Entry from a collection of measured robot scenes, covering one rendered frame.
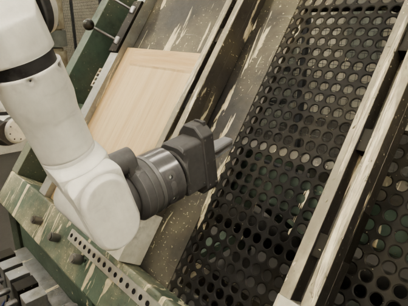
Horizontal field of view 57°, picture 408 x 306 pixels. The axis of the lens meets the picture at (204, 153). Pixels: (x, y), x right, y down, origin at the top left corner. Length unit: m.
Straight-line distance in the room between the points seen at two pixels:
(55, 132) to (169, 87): 0.69
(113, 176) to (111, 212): 0.04
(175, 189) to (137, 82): 0.72
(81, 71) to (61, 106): 1.14
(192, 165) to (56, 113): 0.24
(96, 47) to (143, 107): 0.51
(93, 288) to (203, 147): 0.53
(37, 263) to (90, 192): 0.87
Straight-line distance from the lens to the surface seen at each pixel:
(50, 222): 1.21
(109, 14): 1.60
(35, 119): 0.41
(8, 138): 1.20
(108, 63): 1.35
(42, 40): 0.41
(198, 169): 0.58
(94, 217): 0.45
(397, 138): 0.70
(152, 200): 0.51
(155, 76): 1.15
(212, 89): 0.93
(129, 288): 0.88
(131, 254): 0.91
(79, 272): 1.04
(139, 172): 0.51
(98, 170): 0.44
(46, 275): 1.23
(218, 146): 0.62
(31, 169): 1.54
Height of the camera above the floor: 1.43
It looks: 19 degrees down
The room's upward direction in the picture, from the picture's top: straight up
